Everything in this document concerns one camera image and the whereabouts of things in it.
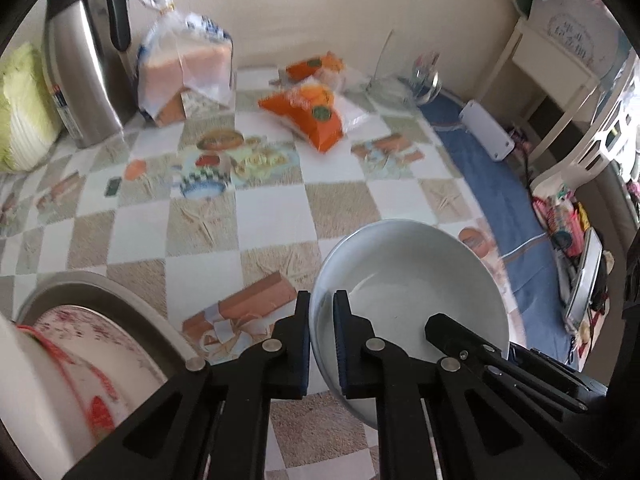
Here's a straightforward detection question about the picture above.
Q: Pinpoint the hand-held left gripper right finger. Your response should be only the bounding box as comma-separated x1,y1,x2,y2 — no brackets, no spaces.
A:
333,290,581,480

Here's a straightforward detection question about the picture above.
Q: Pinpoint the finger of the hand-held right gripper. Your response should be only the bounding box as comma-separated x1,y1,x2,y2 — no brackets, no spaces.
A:
425,313,590,418

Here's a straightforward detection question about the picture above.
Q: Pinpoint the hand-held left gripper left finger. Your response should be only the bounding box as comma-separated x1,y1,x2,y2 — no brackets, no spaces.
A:
62,290,312,480

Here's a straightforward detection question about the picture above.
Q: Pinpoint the large white bowl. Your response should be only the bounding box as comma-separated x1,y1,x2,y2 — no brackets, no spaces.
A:
308,219,510,430

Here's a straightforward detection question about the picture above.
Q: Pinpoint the floral rimmed plate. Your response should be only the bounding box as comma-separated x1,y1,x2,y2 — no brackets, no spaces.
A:
35,305,168,386

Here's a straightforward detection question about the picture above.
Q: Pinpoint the red patterned white bowl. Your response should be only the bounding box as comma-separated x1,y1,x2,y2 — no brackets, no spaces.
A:
0,312,171,480

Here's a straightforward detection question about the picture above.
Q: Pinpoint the checkered tablecloth with blue border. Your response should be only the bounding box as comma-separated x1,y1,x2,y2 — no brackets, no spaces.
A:
0,65,576,480

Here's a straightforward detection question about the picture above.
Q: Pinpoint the colourful packets pile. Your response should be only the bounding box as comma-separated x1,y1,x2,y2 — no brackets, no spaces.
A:
532,187,591,261

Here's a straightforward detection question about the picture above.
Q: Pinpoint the white power strip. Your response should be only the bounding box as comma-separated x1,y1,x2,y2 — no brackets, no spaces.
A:
459,100,516,162

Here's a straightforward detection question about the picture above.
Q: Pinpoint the orange snack packet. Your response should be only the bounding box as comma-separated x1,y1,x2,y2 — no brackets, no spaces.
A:
285,51,347,92
257,82,368,153

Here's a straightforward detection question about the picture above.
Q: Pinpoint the white plastic chair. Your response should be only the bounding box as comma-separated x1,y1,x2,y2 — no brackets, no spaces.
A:
530,55,640,196

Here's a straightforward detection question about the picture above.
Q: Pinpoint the clear glass pitcher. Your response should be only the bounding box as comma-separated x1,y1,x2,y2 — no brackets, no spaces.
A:
367,30,418,110

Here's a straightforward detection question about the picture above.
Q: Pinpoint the round clear drinking glass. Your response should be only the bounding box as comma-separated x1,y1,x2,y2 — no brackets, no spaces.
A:
410,52,443,103

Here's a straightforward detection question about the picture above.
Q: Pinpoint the white side table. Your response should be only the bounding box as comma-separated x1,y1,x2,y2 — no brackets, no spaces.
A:
472,0,631,161

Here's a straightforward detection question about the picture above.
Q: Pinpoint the bagged sliced bread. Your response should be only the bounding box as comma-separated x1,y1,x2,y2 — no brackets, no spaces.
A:
117,0,236,128

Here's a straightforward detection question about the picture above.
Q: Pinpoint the stainless steel thermos jug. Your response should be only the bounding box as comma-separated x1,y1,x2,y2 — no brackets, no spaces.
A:
42,0,138,150

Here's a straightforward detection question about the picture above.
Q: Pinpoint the napa cabbage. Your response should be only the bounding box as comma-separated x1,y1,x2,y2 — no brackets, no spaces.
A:
0,42,63,173

